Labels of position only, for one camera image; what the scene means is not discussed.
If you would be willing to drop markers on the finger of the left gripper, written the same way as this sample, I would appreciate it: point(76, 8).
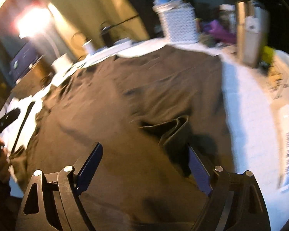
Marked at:
point(9, 118)

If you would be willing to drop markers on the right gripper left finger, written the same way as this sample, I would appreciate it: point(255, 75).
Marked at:
point(85, 168)

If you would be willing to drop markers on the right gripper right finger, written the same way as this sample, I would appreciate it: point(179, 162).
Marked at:
point(199, 172)

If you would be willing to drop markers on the olive green printed t-shirt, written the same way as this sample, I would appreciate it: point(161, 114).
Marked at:
point(143, 110)

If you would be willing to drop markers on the person's left hand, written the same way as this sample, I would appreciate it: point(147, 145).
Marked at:
point(4, 164)

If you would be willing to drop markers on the brown cardboard box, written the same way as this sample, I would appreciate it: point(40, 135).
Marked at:
point(37, 78)

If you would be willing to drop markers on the dark tablet screen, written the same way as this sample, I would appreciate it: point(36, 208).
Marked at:
point(19, 66)

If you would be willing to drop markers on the white textured bed cover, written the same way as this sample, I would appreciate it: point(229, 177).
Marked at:
point(256, 128)

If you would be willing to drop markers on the white desk lamp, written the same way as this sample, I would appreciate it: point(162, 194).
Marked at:
point(36, 23)

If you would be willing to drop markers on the white charger plug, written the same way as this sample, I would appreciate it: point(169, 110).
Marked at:
point(89, 47)

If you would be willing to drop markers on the black charger plug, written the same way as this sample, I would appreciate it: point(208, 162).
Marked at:
point(106, 36)

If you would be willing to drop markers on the purple cloth item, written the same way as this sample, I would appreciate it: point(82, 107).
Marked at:
point(218, 32)

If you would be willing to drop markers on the white woven basket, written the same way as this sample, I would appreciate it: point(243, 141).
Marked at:
point(178, 21)

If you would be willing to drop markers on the steel thermos bottle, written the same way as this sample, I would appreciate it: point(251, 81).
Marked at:
point(252, 25)

